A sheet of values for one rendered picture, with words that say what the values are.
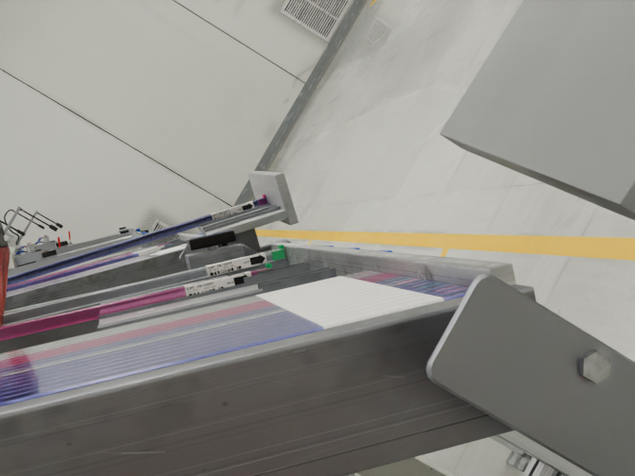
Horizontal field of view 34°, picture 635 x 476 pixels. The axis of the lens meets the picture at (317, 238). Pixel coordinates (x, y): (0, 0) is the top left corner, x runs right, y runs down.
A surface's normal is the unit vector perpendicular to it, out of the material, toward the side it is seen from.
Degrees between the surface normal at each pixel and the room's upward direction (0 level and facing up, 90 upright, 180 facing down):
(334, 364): 90
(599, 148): 0
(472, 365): 90
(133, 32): 90
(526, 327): 90
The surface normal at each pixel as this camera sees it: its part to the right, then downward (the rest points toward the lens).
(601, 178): -0.84, -0.51
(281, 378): 0.20, 0.01
